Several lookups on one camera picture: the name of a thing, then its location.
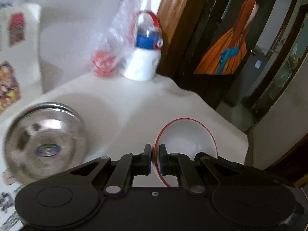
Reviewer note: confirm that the white blue water bottle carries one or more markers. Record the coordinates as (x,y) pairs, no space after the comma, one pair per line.
(142,63)

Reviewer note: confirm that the colourful houses poster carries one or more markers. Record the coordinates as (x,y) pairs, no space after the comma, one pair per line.
(21,80)

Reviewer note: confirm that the orange dress painting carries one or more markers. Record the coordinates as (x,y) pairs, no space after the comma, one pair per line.
(228,46)

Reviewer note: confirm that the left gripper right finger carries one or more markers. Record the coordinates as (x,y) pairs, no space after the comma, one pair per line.
(180,166)

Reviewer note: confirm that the red ball in bag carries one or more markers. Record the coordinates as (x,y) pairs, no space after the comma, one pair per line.
(103,64)

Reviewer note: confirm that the wooden door frame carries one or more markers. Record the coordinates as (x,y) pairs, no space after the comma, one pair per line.
(178,19)

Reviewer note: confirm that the steel bowl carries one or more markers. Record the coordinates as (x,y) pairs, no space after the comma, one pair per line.
(43,140)

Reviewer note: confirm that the clear plastic bag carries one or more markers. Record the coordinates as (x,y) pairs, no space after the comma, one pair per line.
(119,38)

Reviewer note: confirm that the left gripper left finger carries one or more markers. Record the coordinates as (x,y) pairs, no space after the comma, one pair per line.
(124,171)

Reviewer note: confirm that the large white red-rimmed bowl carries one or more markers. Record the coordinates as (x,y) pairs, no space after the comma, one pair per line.
(186,136)

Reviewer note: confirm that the printed white tablecloth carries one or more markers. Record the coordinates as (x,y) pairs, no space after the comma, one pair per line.
(121,116)

